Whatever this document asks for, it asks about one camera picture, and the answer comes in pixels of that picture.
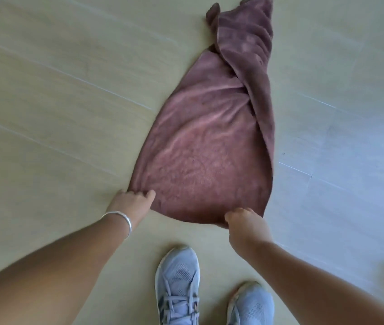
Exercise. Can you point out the mauve terry towel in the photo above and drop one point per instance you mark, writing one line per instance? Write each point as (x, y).
(209, 138)

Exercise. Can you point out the person's right hand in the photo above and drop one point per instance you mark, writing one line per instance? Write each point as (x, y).
(246, 226)

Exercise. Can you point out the person's left thumb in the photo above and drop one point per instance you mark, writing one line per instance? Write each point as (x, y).
(149, 196)

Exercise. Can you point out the person's grey sneaker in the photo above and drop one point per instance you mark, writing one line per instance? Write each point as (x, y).
(250, 306)
(177, 286)

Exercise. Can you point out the person's left grey sneaker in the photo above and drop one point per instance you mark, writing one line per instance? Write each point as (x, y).
(177, 286)

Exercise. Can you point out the person's right forearm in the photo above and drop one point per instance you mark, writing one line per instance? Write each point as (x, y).
(317, 287)

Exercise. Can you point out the person's right thumb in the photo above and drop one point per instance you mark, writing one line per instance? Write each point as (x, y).
(228, 219)

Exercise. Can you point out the person's left hand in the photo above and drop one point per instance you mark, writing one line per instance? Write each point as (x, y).
(130, 204)

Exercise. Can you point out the person's right grey sneaker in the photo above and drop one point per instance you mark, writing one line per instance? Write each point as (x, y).
(250, 306)

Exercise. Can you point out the person's left forearm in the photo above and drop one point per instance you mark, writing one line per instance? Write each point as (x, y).
(46, 272)

